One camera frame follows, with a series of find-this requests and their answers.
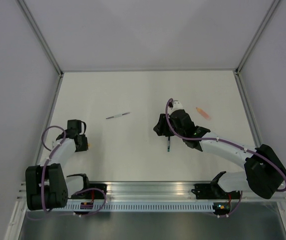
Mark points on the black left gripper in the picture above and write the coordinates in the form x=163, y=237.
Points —
x=85, y=147

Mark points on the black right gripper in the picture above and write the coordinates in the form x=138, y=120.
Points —
x=159, y=127

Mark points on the green gel pen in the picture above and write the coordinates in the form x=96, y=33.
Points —
x=168, y=143

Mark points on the orange highlighter pen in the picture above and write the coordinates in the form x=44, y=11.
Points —
x=203, y=113

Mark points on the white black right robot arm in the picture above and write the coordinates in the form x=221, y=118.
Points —
x=262, y=171

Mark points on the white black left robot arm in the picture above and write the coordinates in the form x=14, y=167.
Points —
x=46, y=188

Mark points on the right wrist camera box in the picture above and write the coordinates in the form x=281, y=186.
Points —
x=175, y=105

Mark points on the aluminium mounting rail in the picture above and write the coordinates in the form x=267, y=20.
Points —
x=159, y=191

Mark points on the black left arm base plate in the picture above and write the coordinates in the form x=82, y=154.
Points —
x=92, y=191

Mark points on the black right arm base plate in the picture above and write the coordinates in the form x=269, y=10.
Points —
x=213, y=192

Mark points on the white slotted cable duct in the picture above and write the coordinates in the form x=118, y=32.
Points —
x=74, y=206

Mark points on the left aluminium frame post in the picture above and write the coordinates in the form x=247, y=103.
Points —
x=39, y=35

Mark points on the aluminium frame post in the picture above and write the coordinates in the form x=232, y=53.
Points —
x=260, y=30
x=39, y=35

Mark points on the right aluminium frame post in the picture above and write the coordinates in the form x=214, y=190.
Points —
x=260, y=30

